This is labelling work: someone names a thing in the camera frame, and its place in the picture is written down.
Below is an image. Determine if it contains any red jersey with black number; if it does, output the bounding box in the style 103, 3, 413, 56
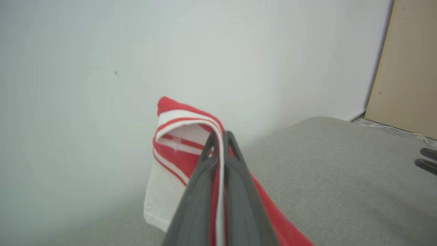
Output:
143, 96, 315, 246

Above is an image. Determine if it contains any beige wooden board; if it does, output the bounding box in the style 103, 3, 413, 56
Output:
364, 0, 437, 140

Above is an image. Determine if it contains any white floor cable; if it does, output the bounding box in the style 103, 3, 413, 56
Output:
355, 122, 437, 149

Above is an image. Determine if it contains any white baseboard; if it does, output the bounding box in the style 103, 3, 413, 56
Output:
343, 108, 367, 122

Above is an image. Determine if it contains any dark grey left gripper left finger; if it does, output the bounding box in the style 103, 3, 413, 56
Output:
162, 131, 219, 246

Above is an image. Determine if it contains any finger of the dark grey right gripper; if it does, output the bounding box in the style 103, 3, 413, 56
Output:
420, 147, 437, 161
414, 159, 437, 176

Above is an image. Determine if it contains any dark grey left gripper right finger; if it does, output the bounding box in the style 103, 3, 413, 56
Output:
223, 131, 281, 246

